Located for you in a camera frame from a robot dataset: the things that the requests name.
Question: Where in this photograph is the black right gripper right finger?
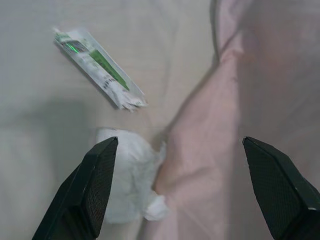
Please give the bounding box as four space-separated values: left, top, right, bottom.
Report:
242 136 320 240

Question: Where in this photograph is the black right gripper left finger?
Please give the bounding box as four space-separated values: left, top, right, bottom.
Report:
31 136 119 240

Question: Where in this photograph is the white tissue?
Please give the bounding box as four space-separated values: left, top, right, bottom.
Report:
96 127 171 225

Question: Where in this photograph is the pink spotted pillow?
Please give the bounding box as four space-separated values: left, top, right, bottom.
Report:
142 0 320 240

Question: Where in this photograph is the green white torn wrapper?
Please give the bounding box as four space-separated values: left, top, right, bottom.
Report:
51 24 148 111

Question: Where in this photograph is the white bed mattress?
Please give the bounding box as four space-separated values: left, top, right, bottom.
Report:
0 0 218 240

